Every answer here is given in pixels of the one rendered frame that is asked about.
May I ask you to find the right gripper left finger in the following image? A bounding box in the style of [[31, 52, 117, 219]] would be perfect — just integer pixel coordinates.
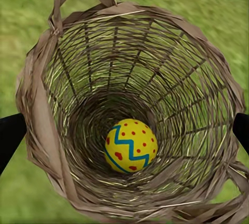
[[0, 113, 27, 175]]

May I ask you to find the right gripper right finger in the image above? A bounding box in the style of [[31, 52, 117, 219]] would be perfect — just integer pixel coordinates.
[[232, 113, 249, 155]]

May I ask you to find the easter egg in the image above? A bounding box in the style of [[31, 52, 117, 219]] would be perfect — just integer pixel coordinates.
[[102, 116, 158, 174]]

